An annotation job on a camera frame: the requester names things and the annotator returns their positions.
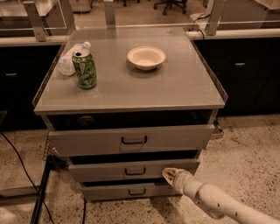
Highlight drawer with black handle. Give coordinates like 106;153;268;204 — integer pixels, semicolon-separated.
49;124;214;157
69;159;200;182
81;181;178;201

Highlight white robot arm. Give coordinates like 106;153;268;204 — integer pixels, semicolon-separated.
162;168;280;224

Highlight grey metal drawer cabinet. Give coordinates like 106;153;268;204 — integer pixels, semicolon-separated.
35;27;227;188

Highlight white bowl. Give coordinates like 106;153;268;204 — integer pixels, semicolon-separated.
127;46;166;71

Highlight black stand pole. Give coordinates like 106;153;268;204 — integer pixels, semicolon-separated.
31;155;67;224

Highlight dark counter cabinets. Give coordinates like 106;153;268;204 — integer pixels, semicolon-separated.
0;38;280;130

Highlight green soda can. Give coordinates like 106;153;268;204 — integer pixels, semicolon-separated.
72;49;97;89

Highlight black office chair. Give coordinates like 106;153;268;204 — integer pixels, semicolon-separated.
153;0;188;16

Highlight black cable on floor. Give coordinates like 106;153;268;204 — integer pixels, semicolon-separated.
0;130;55;224

